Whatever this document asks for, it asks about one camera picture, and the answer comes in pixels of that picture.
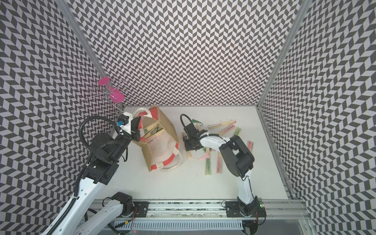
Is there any pink tassel folding fan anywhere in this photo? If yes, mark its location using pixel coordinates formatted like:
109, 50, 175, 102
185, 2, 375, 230
208, 119, 237, 129

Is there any burlap red tote bag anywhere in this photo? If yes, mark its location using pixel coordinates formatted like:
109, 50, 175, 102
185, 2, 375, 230
133, 106, 182, 171

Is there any pink blue folding fan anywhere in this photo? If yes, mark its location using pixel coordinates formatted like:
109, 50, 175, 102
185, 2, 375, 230
247, 141, 254, 151

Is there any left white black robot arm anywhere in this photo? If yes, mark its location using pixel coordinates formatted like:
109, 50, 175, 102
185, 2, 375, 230
43, 112, 141, 235

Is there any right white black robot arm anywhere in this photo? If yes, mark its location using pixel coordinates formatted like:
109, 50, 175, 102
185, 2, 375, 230
183, 124, 260, 217

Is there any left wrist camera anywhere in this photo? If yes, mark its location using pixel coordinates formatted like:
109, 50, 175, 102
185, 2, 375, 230
117, 112, 133, 135

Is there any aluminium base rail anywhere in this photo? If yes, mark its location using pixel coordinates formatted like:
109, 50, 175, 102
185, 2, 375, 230
64, 199, 312, 221

